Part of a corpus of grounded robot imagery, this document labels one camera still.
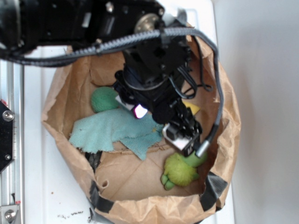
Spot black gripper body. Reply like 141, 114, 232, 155
113, 70, 202, 140

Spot yellow sponge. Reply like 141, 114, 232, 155
183, 100, 200, 115

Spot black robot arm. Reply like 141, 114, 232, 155
0, 0, 202, 140

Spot green textured ball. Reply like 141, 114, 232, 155
91, 86, 119, 113

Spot teal cloth rag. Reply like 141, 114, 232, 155
69, 108, 164, 161

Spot green plush toy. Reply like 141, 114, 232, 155
161, 151, 207, 190

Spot brown paper bag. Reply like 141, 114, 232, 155
42, 53, 241, 224

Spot aluminium frame rail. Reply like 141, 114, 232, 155
0, 60, 25, 224

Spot black mounting bracket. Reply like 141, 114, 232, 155
0, 100, 14, 173

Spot grey braided cable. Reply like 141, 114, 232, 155
0, 26, 226, 157

